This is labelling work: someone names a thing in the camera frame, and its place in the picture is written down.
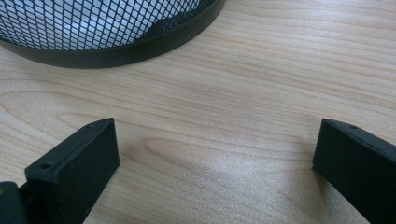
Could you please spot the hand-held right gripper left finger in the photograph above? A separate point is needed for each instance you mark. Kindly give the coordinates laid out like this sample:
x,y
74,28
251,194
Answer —
x,y
74,168

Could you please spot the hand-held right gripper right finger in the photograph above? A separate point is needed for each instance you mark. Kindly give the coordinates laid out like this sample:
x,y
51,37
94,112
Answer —
x,y
358,165

